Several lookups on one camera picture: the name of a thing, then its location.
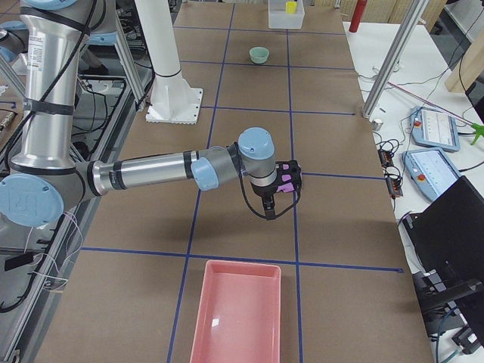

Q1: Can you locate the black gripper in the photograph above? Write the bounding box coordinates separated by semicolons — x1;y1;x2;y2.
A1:
251;184;277;220

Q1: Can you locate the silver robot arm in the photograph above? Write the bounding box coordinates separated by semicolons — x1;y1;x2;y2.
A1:
1;1;277;227

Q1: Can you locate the lower blue teach pendant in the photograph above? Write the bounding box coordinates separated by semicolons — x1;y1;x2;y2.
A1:
402;147;461;202

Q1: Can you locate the upper blue teach pendant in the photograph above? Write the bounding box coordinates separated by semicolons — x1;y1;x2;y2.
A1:
410;107;461;152

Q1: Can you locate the aluminium frame post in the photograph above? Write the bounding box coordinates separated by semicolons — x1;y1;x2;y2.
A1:
361;0;429;119

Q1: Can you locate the pink plastic tray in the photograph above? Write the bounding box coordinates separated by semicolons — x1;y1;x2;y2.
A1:
190;260;281;362

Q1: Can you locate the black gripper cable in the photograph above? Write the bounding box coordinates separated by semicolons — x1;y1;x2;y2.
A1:
238;169;301;221

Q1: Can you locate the blue teach pendant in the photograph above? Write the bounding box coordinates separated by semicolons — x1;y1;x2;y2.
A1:
410;107;461;152
402;147;461;202

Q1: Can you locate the purple microfiber cloth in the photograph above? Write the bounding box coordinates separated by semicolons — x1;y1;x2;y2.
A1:
277;163;295;193

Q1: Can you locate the white pedestal column base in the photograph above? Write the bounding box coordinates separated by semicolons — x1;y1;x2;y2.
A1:
135;0;203;125

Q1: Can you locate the yellow plastic cup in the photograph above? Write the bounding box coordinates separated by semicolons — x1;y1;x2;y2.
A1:
285;1;297;14

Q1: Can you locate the clear plastic storage box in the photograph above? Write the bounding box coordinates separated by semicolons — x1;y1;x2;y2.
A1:
268;0;305;29

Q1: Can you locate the green handled grabber stick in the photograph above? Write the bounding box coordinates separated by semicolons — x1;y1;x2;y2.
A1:
387;81;483;145

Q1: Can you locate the black laptop computer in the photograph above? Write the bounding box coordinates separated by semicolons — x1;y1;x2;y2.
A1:
403;176;483;282

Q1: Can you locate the green plastic bowl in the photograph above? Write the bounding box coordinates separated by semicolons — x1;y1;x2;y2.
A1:
249;46;270;64

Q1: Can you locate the red cylinder bottle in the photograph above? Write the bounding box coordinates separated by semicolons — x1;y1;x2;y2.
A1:
349;0;368;33

